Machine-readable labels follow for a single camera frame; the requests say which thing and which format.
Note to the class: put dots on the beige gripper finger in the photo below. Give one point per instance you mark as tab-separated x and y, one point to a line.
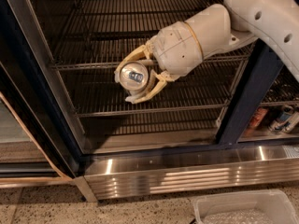
156	83
142	51

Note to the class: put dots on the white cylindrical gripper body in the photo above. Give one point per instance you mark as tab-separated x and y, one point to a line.
177	48

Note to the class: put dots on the silver redbull can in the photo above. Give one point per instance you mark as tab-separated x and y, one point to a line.
134	77

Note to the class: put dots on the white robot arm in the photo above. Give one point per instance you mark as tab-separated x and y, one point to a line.
275	22

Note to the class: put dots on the dark blue fridge pillar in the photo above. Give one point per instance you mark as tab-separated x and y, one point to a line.
260	73

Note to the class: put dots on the red can right compartment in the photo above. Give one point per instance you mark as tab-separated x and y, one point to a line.
256	120

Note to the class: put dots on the stainless steel fridge base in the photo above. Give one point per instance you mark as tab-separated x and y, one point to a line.
123	177

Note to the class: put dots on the white blue can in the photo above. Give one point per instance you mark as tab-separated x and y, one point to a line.
281	120

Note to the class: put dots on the open glass fridge door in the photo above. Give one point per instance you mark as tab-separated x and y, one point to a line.
30	93

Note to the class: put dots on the white can far right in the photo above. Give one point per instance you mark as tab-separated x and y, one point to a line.
292	121

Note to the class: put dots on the clear plastic bin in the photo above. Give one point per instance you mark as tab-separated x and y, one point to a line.
269	206

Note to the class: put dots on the bottom wire fridge shelf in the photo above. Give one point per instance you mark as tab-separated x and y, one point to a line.
96	94

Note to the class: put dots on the wire fridge shelf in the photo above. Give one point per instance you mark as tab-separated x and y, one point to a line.
118	19
96	94
77	50

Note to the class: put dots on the upper wire fridge shelf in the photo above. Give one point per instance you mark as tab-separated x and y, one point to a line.
118	19

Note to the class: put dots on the middle wire fridge shelf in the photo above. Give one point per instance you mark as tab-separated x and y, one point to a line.
77	50

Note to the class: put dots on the right compartment wire shelf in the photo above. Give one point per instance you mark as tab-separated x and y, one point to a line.
284	90

